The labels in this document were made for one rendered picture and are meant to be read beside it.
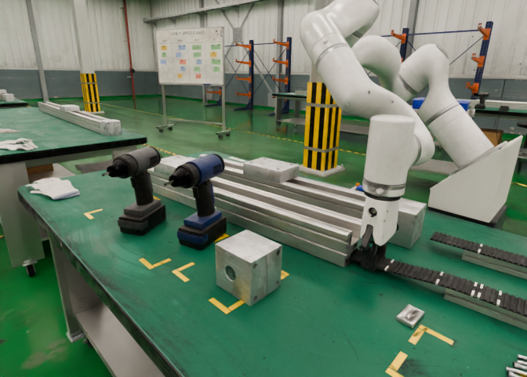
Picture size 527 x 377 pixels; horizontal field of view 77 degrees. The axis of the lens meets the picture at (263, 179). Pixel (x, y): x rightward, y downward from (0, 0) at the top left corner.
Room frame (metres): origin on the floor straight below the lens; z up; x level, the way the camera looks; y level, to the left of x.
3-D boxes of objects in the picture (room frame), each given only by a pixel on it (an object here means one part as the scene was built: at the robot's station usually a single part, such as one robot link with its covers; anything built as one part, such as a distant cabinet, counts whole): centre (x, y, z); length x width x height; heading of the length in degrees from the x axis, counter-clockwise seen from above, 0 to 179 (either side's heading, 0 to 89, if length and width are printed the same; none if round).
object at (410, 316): (0.50, -0.27, 0.78); 0.05 x 0.03 x 0.01; 134
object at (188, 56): (6.57, 1.41, 0.97); 1.51 x 0.50 x 1.95; 66
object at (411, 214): (0.82, -0.38, 0.83); 0.12 x 0.09 x 0.10; 141
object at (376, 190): (0.66, -0.25, 0.98); 0.09 x 0.08 x 0.03; 141
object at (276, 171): (1.09, -0.02, 0.87); 0.16 x 0.11 x 0.07; 51
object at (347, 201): (1.09, -0.02, 0.82); 0.80 x 0.10 x 0.09; 51
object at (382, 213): (0.66, -0.25, 0.91); 0.10 x 0.07 x 0.11; 141
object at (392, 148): (0.66, -0.26, 1.06); 0.09 x 0.08 x 0.13; 119
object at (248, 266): (0.59, 0.02, 0.83); 0.11 x 0.10 x 0.10; 138
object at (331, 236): (0.94, 0.09, 0.82); 0.80 x 0.10 x 0.09; 51
